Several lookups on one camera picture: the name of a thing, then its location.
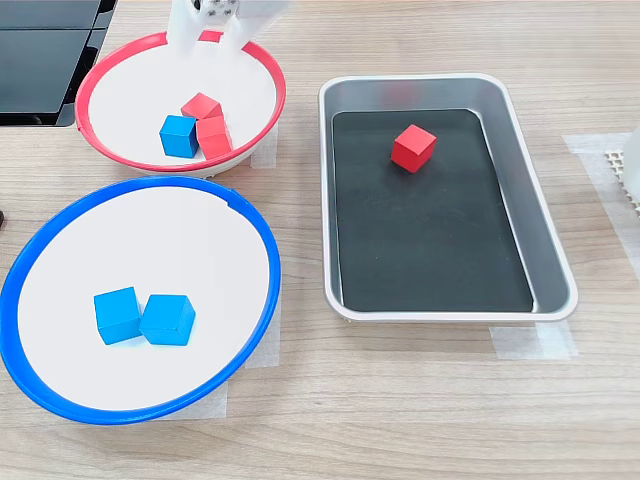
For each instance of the small red cube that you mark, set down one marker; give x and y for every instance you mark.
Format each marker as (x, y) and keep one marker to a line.
(201, 105)
(412, 150)
(215, 141)

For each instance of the glossy black panel device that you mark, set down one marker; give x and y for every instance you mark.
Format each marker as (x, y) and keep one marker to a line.
(40, 65)

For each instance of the pale perforated base plate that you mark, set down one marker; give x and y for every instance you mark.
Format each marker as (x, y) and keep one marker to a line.
(617, 165)

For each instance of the translucent masking tape piece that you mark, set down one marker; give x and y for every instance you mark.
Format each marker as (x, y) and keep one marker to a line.
(265, 155)
(210, 405)
(595, 145)
(267, 345)
(530, 342)

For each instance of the black tray mat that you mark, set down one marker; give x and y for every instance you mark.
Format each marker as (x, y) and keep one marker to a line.
(425, 250)

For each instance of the red-rimmed white plate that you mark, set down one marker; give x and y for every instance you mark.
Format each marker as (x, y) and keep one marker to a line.
(130, 100)

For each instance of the small blue cube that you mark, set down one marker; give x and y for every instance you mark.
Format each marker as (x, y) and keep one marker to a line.
(167, 320)
(117, 315)
(176, 136)

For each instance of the blue-rimmed white plate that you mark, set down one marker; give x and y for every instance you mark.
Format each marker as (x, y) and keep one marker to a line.
(200, 250)

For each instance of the steel tray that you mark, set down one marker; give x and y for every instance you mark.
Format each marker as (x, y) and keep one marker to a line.
(550, 280)

